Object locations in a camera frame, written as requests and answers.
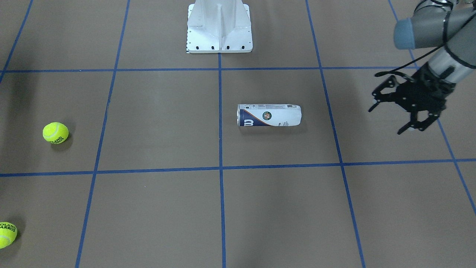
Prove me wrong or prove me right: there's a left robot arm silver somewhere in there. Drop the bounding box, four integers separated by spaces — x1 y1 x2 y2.
369 0 476 134

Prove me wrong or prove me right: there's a white tennis ball can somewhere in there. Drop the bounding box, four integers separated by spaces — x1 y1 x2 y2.
237 104 302 127

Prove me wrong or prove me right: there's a black camera cable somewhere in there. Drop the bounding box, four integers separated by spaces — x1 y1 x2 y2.
375 0 461 78

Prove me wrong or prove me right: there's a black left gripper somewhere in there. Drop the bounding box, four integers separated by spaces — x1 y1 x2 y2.
368 69 456 135

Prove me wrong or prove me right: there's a white pedestal column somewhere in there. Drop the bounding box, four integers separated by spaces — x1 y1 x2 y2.
186 0 253 53

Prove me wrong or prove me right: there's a tennis ball far yellow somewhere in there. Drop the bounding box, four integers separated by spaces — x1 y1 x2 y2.
0 222 18 249

